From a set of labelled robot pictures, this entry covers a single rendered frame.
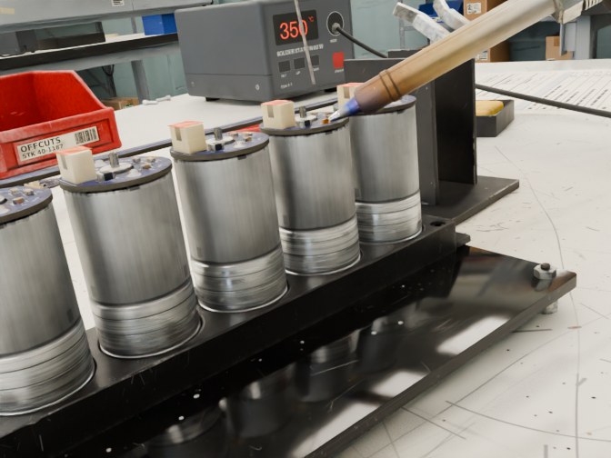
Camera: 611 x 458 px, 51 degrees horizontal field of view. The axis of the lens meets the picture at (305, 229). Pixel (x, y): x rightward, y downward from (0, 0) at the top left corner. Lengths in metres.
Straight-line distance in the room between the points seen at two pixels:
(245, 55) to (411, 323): 0.48
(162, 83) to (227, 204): 5.79
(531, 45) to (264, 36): 4.36
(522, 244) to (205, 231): 0.13
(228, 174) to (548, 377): 0.09
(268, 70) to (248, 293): 0.45
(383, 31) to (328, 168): 5.23
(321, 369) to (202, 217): 0.05
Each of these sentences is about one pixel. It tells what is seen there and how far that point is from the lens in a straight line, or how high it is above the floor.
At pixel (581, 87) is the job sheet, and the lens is 0.58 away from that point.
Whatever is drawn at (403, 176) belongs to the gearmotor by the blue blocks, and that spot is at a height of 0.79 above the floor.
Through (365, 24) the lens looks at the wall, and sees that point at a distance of 5.48.
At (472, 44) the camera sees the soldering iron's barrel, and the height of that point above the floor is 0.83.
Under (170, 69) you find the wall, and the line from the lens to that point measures 6.00.
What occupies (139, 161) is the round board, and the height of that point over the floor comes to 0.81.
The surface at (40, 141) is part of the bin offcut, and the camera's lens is 0.49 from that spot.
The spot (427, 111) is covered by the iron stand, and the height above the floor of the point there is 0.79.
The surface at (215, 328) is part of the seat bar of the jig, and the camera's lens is 0.16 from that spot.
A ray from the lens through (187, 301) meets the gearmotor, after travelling 0.16.
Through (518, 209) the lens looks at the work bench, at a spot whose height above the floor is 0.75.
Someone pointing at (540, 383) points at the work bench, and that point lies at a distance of 0.17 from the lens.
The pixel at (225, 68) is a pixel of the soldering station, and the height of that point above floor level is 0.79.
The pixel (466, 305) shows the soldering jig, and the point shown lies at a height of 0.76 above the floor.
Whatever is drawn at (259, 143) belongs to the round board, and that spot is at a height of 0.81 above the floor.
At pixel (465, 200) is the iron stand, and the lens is 0.29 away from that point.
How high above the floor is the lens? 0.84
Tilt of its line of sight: 20 degrees down
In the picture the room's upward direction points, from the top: 7 degrees counter-clockwise
